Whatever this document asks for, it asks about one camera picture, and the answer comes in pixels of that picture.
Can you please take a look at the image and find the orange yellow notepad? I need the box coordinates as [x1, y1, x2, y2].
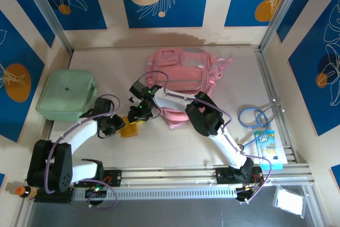
[118, 116, 139, 139]

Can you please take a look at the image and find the pink school backpack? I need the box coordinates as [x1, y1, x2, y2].
[145, 47, 236, 130]

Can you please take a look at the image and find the mint green zip case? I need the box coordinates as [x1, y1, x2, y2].
[36, 69, 98, 122]

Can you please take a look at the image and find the black ribbed block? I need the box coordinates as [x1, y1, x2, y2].
[34, 188, 75, 204]

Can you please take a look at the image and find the wet wipes packet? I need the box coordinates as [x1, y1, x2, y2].
[253, 130, 284, 171]

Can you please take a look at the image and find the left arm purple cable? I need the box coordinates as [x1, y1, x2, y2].
[44, 94, 123, 211]

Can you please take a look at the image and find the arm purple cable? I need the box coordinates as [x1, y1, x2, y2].
[137, 70, 271, 204]
[44, 94, 123, 211]

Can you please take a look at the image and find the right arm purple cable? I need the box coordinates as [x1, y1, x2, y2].
[137, 70, 271, 204]

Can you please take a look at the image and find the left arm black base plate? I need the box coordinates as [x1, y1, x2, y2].
[73, 169, 123, 188]

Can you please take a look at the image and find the aluminium side rail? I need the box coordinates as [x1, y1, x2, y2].
[44, 120, 55, 141]
[254, 47, 298, 164]

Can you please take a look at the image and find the aluminium table edge rail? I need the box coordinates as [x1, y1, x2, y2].
[25, 167, 313, 185]

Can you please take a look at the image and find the slotted grey cable duct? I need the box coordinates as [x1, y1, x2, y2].
[73, 187, 237, 201]

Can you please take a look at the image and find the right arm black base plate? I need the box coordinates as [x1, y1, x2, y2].
[214, 167, 266, 185]

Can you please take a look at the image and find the aluminium frame post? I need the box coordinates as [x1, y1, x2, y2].
[259, 0, 307, 50]
[20, 0, 74, 54]

